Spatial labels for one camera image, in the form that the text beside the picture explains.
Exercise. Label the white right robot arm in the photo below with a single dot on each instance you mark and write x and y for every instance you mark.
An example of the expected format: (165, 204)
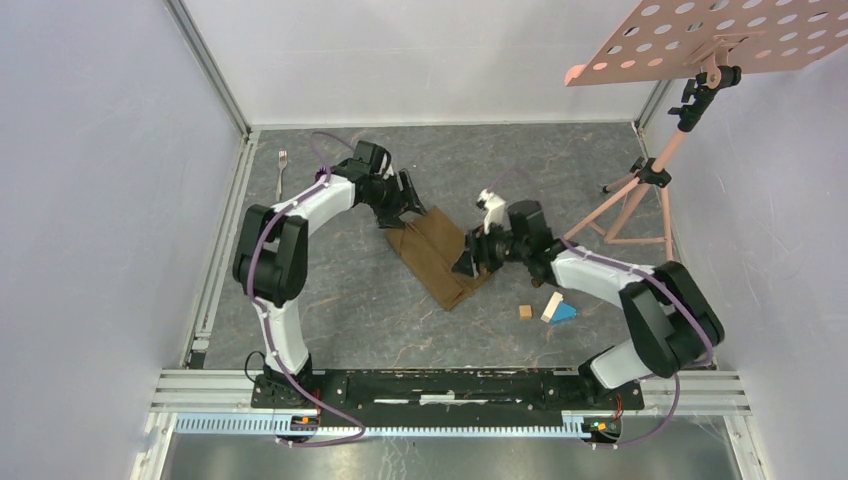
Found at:
(670, 322)

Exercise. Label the silver fork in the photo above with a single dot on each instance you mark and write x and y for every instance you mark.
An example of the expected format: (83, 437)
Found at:
(281, 167)

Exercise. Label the pink music stand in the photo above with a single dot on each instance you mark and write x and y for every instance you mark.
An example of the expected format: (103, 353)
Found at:
(692, 51)

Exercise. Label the small tan wooden cube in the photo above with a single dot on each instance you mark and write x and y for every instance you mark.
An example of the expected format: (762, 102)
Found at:
(525, 312)

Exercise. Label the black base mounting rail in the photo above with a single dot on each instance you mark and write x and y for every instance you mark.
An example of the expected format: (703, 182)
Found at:
(433, 398)

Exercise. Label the brown cloth napkin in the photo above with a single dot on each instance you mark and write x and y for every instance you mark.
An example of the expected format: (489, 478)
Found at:
(429, 246)

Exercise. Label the cream wooden block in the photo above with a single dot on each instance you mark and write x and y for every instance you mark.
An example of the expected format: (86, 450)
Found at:
(552, 305)

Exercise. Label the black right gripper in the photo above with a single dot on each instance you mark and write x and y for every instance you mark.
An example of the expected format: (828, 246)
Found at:
(484, 249)

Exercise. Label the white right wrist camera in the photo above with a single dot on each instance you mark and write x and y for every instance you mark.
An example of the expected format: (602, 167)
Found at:
(494, 208)

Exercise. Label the blue wooden triangle block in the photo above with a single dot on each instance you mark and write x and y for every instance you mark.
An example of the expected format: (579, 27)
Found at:
(562, 312)

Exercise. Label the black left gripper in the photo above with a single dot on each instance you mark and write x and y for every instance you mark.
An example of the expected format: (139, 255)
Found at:
(389, 218)

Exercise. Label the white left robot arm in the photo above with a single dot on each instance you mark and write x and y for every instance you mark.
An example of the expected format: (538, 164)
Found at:
(271, 259)

